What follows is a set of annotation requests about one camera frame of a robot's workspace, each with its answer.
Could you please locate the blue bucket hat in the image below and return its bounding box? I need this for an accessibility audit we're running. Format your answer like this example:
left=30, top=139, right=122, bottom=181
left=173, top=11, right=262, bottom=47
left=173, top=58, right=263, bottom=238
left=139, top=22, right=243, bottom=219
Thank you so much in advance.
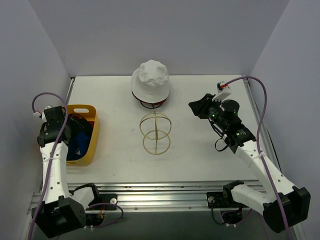
left=66, top=131, right=91, bottom=161

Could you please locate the red bucket hat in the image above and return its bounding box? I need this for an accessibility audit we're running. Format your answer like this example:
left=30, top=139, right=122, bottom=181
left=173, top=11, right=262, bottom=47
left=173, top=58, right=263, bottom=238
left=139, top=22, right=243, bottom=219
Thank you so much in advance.
left=131, top=92, right=167, bottom=105

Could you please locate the white bucket hat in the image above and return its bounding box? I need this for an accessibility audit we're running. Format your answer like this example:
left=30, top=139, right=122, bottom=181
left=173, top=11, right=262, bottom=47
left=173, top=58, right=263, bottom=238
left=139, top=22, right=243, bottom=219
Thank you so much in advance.
left=131, top=59, right=170, bottom=101

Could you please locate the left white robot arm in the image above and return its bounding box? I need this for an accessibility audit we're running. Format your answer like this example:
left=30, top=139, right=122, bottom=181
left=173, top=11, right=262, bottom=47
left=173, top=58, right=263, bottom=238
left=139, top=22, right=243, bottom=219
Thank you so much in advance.
left=31, top=106, right=101, bottom=238

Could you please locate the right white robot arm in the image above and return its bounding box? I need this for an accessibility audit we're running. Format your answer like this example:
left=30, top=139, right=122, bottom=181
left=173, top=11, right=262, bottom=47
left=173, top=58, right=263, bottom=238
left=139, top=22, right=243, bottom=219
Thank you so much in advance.
left=188, top=93, right=311, bottom=233

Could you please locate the black embroidered cap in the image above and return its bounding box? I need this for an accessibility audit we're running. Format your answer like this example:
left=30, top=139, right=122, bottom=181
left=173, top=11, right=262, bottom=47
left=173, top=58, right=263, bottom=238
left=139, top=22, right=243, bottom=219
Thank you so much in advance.
left=67, top=113, right=93, bottom=136

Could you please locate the yellow plastic bin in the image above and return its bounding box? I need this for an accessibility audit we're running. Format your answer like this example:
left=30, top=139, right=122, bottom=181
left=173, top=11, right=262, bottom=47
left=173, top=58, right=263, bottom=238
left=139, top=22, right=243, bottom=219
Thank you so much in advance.
left=66, top=104, right=100, bottom=167

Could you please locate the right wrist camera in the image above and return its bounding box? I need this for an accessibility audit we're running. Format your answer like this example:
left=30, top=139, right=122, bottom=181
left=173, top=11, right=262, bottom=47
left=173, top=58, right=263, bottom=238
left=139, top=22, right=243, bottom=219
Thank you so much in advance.
left=212, top=81, right=231, bottom=102

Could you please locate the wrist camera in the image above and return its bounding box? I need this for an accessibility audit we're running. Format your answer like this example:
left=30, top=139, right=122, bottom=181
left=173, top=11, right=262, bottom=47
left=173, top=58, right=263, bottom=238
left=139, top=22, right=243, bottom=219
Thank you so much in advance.
left=212, top=81, right=231, bottom=102
left=33, top=105, right=52, bottom=123

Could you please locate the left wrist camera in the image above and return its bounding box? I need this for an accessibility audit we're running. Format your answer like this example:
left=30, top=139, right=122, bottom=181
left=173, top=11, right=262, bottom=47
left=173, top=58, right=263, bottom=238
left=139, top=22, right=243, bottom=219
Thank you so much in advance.
left=33, top=105, right=52, bottom=123

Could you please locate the aluminium right side rail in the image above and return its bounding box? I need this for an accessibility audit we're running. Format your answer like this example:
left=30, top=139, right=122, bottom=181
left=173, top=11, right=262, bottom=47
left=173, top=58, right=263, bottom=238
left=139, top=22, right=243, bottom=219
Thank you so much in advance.
left=241, top=75, right=288, bottom=188

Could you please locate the aluminium rail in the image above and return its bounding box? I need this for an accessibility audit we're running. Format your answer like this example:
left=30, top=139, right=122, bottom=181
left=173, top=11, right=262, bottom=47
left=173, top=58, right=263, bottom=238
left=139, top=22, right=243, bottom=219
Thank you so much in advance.
left=241, top=75, right=288, bottom=188
left=64, top=182, right=251, bottom=213

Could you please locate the gold wire hat stand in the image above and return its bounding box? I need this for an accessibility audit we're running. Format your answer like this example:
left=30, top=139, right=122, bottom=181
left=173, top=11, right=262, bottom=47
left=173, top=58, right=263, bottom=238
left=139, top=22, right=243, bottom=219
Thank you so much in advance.
left=139, top=110, right=172, bottom=156

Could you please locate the black wire hat stand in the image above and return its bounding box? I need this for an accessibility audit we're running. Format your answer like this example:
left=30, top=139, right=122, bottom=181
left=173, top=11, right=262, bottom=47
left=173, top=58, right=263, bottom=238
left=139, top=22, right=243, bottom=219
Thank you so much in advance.
left=140, top=101, right=164, bottom=110

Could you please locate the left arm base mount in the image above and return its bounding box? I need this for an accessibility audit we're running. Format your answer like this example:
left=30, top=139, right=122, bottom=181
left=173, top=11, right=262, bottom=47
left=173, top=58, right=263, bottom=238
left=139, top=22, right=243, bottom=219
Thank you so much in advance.
left=70, top=183, right=124, bottom=229

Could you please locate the aluminium front rail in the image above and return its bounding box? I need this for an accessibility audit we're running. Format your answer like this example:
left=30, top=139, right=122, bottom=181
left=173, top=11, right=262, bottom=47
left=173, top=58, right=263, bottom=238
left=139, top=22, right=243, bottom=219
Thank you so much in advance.
left=64, top=182, right=251, bottom=213

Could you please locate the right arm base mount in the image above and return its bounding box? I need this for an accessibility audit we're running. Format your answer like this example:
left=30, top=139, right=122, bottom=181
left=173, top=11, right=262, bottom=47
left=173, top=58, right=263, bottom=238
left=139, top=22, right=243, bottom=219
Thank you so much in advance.
left=206, top=191, right=252, bottom=228

